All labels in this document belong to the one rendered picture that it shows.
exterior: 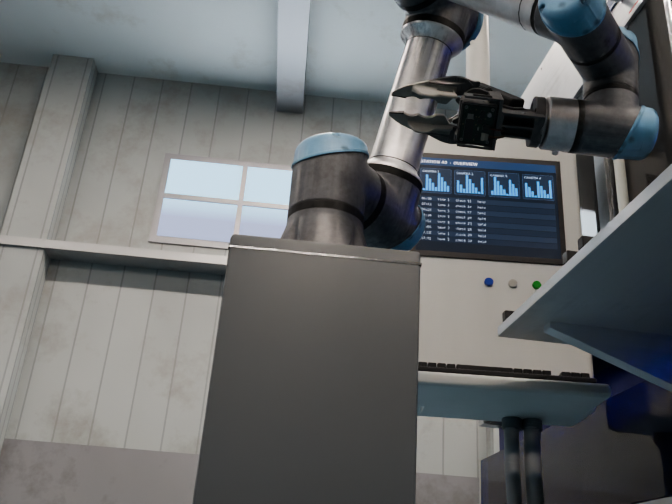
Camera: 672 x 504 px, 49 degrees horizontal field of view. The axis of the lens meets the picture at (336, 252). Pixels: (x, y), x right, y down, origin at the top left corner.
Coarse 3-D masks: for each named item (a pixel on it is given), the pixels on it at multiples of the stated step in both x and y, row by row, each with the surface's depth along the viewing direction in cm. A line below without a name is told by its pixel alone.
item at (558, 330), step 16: (560, 336) 137; (576, 336) 136; (592, 336) 136; (608, 336) 137; (624, 336) 137; (640, 336) 138; (656, 336) 138; (592, 352) 137; (608, 352) 135; (624, 352) 136; (640, 352) 136; (656, 352) 137; (624, 368) 137; (640, 368) 135; (656, 368) 135; (656, 384) 137
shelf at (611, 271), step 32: (608, 224) 105; (640, 224) 101; (576, 256) 114; (608, 256) 110; (640, 256) 109; (544, 288) 125; (576, 288) 122; (608, 288) 121; (640, 288) 120; (512, 320) 139; (544, 320) 136; (576, 320) 135; (608, 320) 134; (640, 320) 133
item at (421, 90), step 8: (400, 88) 105; (408, 88) 105; (416, 88) 104; (424, 88) 104; (432, 88) 104; (440, 88) 104; (448, 88) 104; (456, 88) 104; (400, 96) 106; (408, 96) 105; (416, 96) 105; (424, 96) 105; (432, 96) 101; (440, 96) 103; (448, 96) 103; (456, 96) 103
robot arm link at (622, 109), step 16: (592, 96) 103; (608, 96) 101; (624, 96) 101; (592, 112) 100; (608, 112) 100; (624, 112) 100; (640, 112) 100; (656, 112) 101; (592, 128) 100; (608, 128) 99; (624, 128) 99; (640, 128) 99; (656, 128) 99; (576, 144) 101; (592, 144) 101; (608, 144) 100; (624, 144) 100; (640, 144) 100
